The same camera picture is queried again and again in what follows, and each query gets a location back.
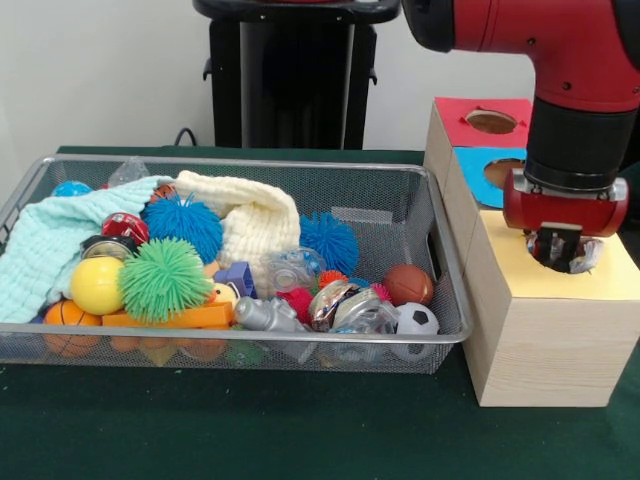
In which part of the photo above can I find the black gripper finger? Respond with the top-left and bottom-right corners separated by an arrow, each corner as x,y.
560,228 -> 583,274
538,228 -> 559,265

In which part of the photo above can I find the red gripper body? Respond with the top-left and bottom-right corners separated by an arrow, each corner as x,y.
502,168 -> 630,239

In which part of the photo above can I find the colourful braided rope toy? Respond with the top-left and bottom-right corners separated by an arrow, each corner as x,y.
524,232 -> 605,275

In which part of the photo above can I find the cream knitted cloth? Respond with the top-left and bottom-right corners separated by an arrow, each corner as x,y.
172,170 -> 303,286

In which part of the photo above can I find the green spiky rubber ball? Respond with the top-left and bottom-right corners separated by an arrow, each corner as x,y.
118,237 -> 215,325

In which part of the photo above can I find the light blue cloth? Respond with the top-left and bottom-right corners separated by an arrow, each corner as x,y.
0,175 -> 174,324

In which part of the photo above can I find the wooden box with three holes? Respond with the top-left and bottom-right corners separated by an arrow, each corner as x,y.
422,96 -> 640,409

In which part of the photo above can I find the silver mesh bin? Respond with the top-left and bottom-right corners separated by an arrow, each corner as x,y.
0,154 -> 475,376

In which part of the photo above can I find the brown toy football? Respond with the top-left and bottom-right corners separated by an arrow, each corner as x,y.
383,263 -> 435,306

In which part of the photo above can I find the black and white soccer ball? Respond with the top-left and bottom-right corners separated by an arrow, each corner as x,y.
394,302 -> 441,335

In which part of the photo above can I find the blue spiky rubber ball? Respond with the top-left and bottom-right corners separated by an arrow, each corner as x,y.
142,192 -> 225,265
298,212 -> 361,277

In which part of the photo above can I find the dark green table cloth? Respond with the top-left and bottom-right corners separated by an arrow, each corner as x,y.
0,144 -> 640,480

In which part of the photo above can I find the yellow smooth ball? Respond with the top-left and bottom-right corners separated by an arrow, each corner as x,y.
70,257 -> 126,316

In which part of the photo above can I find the blue globe ball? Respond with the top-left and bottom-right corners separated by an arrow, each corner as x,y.
52,180 -> 94,198

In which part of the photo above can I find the orange toy basketball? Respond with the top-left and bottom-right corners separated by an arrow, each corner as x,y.
42,298 -> 104,329

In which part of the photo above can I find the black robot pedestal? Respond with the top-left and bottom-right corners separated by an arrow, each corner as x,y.
192,0 -> 404,150

